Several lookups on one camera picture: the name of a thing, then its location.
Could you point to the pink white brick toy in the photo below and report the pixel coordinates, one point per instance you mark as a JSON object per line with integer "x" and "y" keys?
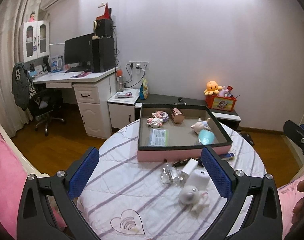
{"x": 155, "y": 122}

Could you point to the black speaker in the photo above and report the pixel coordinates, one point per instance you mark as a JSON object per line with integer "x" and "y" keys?
{"x": 105, "y": 28}

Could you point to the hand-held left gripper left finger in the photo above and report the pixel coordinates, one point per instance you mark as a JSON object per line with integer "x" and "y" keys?
{"x": 83, "y": 172}

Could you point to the blue yellow snack bag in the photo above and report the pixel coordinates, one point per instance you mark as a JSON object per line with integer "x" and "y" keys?
{"x": 144, "y": 89}

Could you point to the white rounded device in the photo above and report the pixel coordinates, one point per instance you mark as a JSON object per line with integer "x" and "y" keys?
{"x": 198, "y": 178}

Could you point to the white nightstand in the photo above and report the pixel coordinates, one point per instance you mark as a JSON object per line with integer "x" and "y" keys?
{"x": 122, "y": 115}

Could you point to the small black gadget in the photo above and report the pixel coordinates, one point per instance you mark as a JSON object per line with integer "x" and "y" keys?
{"x": 180, "y": 100}

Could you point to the orange capped bottle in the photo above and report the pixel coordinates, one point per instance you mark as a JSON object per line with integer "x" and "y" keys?
{"x": 120, "y": 81}

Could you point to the white plush toy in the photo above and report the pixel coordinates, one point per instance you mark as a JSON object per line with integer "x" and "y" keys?
{"x": 192, "y": 195}

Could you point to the yellow octopus plush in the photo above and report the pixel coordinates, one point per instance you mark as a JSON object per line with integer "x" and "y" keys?
{"x": 213, "y": 87}

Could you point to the grey patterned jacket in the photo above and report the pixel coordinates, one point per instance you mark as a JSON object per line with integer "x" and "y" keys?
{"x": 21, "y": 87}

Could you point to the white desk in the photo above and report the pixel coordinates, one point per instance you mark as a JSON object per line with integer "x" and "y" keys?
{"x": 92, "y": 110}

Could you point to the black computer tower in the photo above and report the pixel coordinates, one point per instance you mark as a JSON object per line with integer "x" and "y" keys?
{"x": 103, "y": 55}

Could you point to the white wall outlet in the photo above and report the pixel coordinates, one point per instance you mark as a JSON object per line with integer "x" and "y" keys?
{"x": 144, "y": 65}

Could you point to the green white wipes packet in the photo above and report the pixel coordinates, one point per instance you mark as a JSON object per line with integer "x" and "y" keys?
{"x": 159, "y": 137}

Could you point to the white hutch cabinet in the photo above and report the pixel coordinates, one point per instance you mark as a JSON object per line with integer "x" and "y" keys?
{"x": 34, "y": 41}

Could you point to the small blue white box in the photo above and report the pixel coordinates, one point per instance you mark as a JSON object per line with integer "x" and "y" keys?
{"x": 228, "y": 156}

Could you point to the white bed frame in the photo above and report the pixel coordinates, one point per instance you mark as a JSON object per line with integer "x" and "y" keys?
{"x": 17, "y": 152}

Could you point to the rose gold cylinder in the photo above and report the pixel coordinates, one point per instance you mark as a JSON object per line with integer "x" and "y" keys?
{"x": 177, "y": 115}

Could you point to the black office chair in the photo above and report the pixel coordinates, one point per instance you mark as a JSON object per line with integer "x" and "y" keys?
{"x": 46, "y": 105}

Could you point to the clear glass bottle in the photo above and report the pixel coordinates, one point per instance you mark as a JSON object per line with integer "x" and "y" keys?
{"x": 170, "y": 175}

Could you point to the yellow round stand ornament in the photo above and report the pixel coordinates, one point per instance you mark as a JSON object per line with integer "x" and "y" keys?
{"x": 94, "y": 25}

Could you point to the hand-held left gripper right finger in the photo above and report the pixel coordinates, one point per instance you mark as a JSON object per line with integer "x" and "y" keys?
{"x": 217, "y": 172}

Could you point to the pink purple brick donut toy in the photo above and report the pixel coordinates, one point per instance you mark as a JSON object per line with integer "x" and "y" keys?
{"x": 162, "y": 115}

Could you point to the orange toy box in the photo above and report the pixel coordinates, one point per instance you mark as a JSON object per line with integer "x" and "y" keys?
{"x": 220, "y": 103}

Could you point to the person's right hand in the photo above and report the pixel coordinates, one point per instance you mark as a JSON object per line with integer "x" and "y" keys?
{"x": 303, "y": 212}

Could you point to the pink printed bedsheet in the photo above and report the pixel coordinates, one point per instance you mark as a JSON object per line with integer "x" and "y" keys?
{"x": 286, "y": 210}

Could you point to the pink storage box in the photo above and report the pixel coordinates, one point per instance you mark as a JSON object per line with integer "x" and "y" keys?
{"x": 167, "y": 155}

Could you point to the cream curtain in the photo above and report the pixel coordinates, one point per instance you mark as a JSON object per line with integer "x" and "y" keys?
{"x": 4, "y": 55}

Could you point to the pink doll figure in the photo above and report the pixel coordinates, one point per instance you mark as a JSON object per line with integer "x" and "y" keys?
{"x": 32, "y": 17}

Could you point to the teal plastic cup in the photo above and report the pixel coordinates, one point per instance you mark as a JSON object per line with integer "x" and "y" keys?
{"x": 206, "y": 137}

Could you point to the white charger adapter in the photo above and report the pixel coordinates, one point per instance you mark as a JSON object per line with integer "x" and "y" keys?
{"x": 189, "y": 167}

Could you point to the red gift box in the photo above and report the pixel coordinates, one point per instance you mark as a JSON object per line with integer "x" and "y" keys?
{"x": 105, "y": 12}

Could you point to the printed leaflets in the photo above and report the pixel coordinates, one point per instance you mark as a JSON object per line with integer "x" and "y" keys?
{"x": 124, "y": 95}

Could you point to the pink book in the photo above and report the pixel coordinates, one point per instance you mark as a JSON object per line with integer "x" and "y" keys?
{"x": 80, "y": 75}

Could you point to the black keyboard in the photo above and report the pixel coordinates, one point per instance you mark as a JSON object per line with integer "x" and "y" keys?
{"x": 77, "y": 69}

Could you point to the black computer monitor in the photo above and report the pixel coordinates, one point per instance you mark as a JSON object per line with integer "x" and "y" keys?
{"x": 78, "y": 48}

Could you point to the pink plush toy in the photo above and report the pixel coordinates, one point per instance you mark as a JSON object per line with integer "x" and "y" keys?
{"x": 223, "y": 90}

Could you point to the pink blanket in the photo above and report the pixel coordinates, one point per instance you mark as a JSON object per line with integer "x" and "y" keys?
{"x": 4, "y": 170}

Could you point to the pig doll figurine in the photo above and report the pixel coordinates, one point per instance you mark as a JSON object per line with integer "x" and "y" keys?
{"x": 200, "y": 125}

